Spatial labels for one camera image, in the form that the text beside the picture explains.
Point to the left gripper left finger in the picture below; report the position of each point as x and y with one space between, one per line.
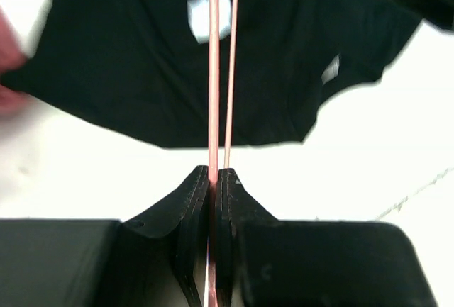
165 247

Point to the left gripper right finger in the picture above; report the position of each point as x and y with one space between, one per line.
233 205

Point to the pink plastic hanger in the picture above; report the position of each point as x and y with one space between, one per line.
213 133

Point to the salmon pink shirt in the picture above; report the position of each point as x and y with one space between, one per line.
12 57

